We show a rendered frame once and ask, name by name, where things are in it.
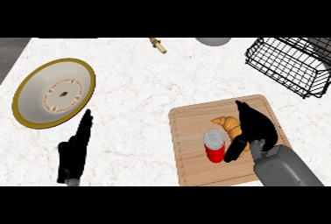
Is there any dark grey counter edge panel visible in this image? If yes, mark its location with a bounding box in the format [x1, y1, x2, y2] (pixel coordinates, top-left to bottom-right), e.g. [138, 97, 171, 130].
[0, 37, 32, 86]

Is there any red can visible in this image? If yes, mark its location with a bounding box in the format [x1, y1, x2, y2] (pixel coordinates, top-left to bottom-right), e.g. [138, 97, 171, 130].
[200, 129, 227, 164]

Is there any brass faucet spout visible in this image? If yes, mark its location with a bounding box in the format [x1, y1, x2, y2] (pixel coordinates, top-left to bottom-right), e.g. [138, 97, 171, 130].
[149, 37, 168, 55]

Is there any golden croissant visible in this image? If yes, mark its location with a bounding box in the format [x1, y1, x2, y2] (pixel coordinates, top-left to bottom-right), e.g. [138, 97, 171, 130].
[209, 115, 251, 152]

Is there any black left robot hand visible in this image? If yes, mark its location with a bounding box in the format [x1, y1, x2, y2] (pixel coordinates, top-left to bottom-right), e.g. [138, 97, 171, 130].
[56, 108, 94, 185]

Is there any grey round object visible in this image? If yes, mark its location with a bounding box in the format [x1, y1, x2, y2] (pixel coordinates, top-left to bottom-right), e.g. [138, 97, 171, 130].
[193, 37, 233, 47]

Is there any white plate with gold rim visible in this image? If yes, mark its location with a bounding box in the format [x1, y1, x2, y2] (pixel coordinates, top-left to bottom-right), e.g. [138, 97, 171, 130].
[11, 57, 97, 130]

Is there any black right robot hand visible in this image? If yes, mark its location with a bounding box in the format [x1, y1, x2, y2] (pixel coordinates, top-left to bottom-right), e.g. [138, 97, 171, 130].
[221, 100, 279, 164]

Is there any wooden cutting board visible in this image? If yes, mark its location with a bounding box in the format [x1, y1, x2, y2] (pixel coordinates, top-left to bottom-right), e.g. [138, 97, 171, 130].
[166, 94, 295, 187]

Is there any black wire tiered basket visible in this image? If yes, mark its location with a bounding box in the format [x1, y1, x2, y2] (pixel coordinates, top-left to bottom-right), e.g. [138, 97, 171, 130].
[243, 37, 331, 100]

